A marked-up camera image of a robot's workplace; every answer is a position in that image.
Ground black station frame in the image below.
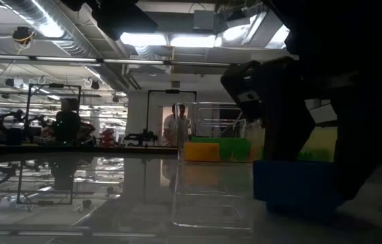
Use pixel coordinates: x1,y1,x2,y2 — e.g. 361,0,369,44
24,83,83,146
146,89,198,143

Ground long green building block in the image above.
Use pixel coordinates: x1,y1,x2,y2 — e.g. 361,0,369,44
190,136,252,162

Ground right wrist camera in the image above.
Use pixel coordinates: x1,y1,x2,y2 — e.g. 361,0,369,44
220,60,266,120

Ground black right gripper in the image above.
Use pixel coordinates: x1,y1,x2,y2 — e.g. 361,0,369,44
263,0,382,79

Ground ceiling light panel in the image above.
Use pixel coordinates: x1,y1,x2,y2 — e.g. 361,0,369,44
119,32,219,48

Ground silver metal rack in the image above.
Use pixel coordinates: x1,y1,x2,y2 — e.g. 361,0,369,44
187,101,246,138

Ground small blue cube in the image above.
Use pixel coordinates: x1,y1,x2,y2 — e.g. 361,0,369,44
253,160,346,213

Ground grey horizontal rail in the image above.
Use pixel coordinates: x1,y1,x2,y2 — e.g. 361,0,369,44
0,53,236,67

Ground clear plastic bin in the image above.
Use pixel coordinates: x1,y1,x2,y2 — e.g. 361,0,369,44
176,101,267,163

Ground black metal table frame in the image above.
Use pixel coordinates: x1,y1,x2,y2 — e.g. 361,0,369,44
0,144,180,157

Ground seated person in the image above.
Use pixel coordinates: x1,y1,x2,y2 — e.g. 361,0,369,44
52,97,82,146

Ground white table mat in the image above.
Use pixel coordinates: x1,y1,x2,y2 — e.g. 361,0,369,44
0,154,382,244

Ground red background object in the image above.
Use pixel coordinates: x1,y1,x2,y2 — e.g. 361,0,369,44
100,127,119,147

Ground hanging yellow cable reel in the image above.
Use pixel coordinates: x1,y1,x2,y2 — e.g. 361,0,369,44
11,26,37,47

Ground large yellow building block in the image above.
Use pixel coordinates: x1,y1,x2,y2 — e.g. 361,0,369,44
183,142,221,162

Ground standing person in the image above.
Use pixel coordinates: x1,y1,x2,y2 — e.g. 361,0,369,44
163,103,192,147

